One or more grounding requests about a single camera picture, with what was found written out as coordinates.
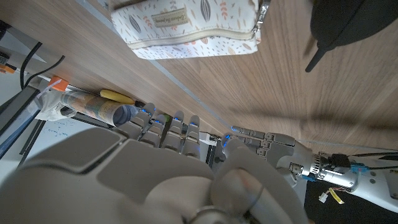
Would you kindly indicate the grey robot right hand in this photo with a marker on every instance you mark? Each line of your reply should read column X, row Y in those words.
column 124, row 180

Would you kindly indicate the white leaf-print pen bag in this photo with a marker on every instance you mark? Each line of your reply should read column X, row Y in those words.
column 186, row 31

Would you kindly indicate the black computer monitor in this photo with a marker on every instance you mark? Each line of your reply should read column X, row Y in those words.
column 15, row 115

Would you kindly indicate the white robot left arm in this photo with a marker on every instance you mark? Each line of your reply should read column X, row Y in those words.
column 373, row 186

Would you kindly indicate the yellow banana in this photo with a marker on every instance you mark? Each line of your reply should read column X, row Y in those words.
column 116, row 97

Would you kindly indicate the small green ball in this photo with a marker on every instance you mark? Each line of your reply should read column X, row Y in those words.
column 167, row 117

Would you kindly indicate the black rubber air blower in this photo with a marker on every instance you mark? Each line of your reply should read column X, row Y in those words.
column 342, row 18

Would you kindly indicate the rolled printed poster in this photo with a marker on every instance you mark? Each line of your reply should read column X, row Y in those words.
column 93, row 107

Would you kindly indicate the wall whiteboard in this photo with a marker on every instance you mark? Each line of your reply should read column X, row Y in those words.
column 56, row 133

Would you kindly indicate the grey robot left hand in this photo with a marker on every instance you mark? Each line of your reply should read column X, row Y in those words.
column 292, row 152

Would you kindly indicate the white connector yellow tag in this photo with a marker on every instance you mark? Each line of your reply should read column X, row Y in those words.
column 323, row 197

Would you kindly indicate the orange cube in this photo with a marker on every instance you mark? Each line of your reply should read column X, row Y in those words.
column 59, row 84

